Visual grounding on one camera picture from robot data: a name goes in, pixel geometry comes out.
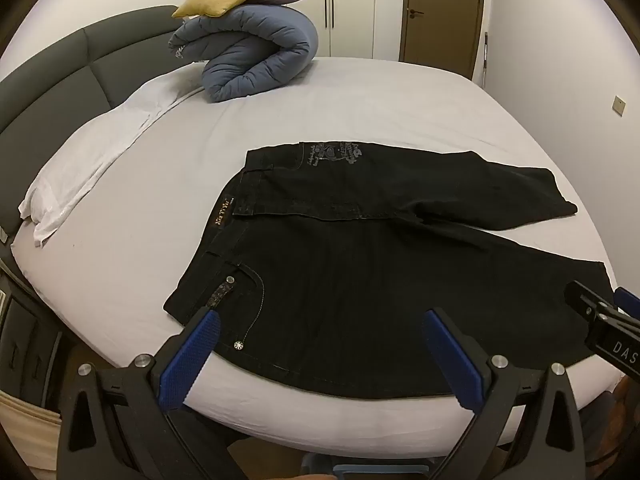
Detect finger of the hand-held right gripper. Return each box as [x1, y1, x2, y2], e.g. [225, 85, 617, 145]
[564, 280, 616, 317]
[614, 286, 640, 321]

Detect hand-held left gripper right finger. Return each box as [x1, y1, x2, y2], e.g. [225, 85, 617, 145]
[420, 307, 588, 480]

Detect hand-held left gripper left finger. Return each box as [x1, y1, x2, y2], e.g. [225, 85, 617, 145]
[56, 306, 222, 480]

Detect black pants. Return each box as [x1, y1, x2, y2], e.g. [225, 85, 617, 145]
[163, 141, 617, 401]

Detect dark bedside cabinet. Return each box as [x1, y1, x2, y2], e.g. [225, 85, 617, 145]
[0, 260, 66, 411]

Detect bed with white sheet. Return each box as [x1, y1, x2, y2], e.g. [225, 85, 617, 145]
[10, 55, 621, 461]

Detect white pillow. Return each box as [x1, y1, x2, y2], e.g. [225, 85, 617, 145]
[19, 67, 206, 250]

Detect brown door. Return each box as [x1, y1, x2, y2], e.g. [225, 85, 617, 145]
[400, 0, 488, 81]

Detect grey padded headboard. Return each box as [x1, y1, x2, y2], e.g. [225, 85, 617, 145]
[0, 5, 211, 241]

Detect rolled blue duvet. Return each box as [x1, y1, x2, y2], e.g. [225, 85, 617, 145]
[168, 2, 321, 105]

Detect white wardrobe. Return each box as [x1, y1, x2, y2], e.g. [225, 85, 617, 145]
[207, 0, 401, 61]

